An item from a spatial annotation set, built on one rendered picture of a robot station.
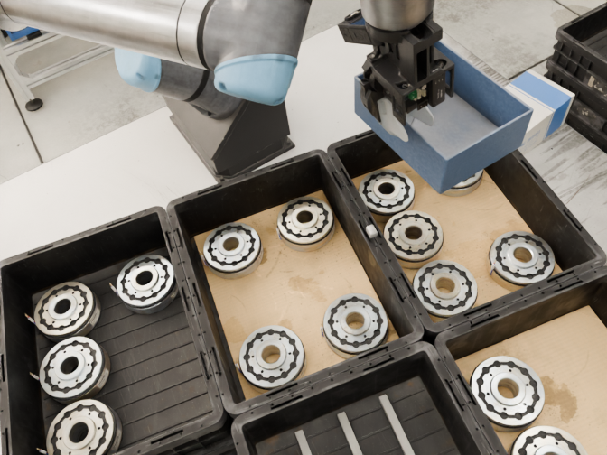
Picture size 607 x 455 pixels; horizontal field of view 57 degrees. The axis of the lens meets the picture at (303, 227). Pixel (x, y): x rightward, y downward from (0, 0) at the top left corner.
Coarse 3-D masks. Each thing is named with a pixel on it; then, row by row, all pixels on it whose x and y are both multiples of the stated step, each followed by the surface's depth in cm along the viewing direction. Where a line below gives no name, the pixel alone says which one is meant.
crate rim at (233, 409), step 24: (264, 168) 98; (192, 192) 97; (216, 192) 97; (168, 216) 94; (360, 216) 90; (384, 264) 85; (192, 288) 86; (408, 312) 80; (408, 336) 78; (216, 360) 80; (360, 360) 77; (288, 384) 76; (312, 384) 76; (240, 408) 75
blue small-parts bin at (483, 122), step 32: (448, 96) 85; (480, 96) 80; (512, 96) 75; (416, 128) 82; (448, 128) 81; (480, 128) 81; (512, 128) 73; (416, 160) 75; (448, 160) 69; (480, 160) 74
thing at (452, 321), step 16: (336, 144) 100; (336, 160) 98; (528, 176) 92; (352, 192) 93; (544, 192) 90; (560, 208) 88; (368, 224) 89; (576, 224) 86; (384, 240) 87; (592, 240) 84; (400, 272) 84; (576, 272) 81; (528, 288) 80; (544, 288) 80; (416, 304) 81; (496, 304) 79; (448, 320) 79; (464, 320) 79; (432, 336) 79
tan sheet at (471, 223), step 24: (384, 168) 109; (408, 168) 108; (432, 192) 104; (480, 192) 103; (432, 216) 101; (456, 216) 101; (480, 216) 100; (504, 216) 100; (456, 240) 98; (480, 240) 97; (480, 264) 95; (480, 288) 92; (504, 288) 92
